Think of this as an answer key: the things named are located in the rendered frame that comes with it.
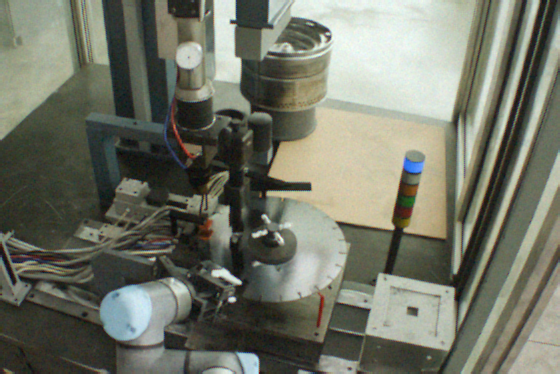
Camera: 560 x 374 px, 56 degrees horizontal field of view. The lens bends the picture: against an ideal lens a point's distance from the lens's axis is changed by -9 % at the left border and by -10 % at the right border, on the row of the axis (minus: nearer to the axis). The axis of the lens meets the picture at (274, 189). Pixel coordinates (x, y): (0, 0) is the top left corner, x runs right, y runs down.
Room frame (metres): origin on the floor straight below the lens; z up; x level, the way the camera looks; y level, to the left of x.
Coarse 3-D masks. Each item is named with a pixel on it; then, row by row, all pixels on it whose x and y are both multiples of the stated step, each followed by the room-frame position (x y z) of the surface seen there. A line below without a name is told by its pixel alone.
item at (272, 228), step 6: (264, 216) 0.94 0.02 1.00; (270, 222) 0.92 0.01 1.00; (288, 222) 0.92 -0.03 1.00; (270, 228) 0.89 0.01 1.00; (276, 228) 0.90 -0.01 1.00; (282, 228) 0.91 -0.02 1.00; (252, 234) 0.88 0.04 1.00; (258, 234) 0.88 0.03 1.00; (264, 234) 0.89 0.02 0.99; (270, 234) 0.89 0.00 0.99; (276, 234) 0.88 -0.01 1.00; (282, 240) 0.86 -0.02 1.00
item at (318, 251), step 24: (216, 216) 0.98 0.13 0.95; (288, 216) 0.99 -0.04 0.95; (312, 216) 1.00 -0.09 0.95; (216, 240) 0.91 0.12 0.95; (240, 240) 0.91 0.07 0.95; (312, 240) 0.92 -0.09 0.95; (336, 240) 0.92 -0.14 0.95; (216, 264) 0.83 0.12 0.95; (240, 264) 0.84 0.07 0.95; (264, 264) 0.84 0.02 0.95; (288, 264) 0.84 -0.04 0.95; (312, 264) 0.84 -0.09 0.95; (336, 264) 0.85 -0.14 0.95; (240, 288) 0.77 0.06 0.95; (264, 288) 0.77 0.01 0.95; (288, 288) 0.77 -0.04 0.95; (312, 288) 0.77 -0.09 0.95
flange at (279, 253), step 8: (280, 232) 0.92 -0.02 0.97; (288, 232) 0.93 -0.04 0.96; (248, 240) 0.90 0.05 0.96; (256, 240) 0.90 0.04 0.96; (264, 240) 0.89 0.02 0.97; (272, 240) 0.89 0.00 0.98; (288, 240) 0.90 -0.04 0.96; (296, 240) 0.91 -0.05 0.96; (248, 248) 0.88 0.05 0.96; (256, 248) 0.88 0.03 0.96; (264, 248) 0.88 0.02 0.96; (272, 248) 0.88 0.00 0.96; (280, 248) 0.88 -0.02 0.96; (288, 248) 0.88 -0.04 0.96; (296, 248) 0.89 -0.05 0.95; (256, 256) 0.86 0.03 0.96; (264, 256) 0.85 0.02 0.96; (272, 256) 0.85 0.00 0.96; (280, 256) 0.85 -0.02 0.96; (288, 256) 0.86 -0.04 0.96
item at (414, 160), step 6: (408, 150) 0.99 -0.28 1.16; (414, 150) 0.99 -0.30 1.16; (408, 156) 0.96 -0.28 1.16; (414, 156) 0.97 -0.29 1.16; (420, 156) 0.97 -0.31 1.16; (408, 162) 0.95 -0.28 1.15; (414, 162) 0.95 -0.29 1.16; (420, 162) 0.95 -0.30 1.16; (408, 168) 0.95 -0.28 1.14; (414, 168) 0.95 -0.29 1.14; (420, 168) 0.95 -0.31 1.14
